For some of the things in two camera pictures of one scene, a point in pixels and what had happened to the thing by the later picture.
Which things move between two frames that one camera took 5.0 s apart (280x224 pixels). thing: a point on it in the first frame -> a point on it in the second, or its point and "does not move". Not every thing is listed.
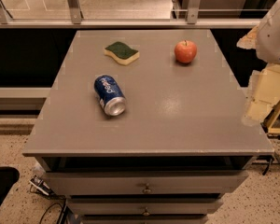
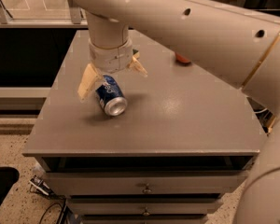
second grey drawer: x=111 y=208 does not move
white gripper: x=274 y=36 -> x=110 y=59
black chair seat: x=2 y=179 does not move
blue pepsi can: x=110 y=95 does not move
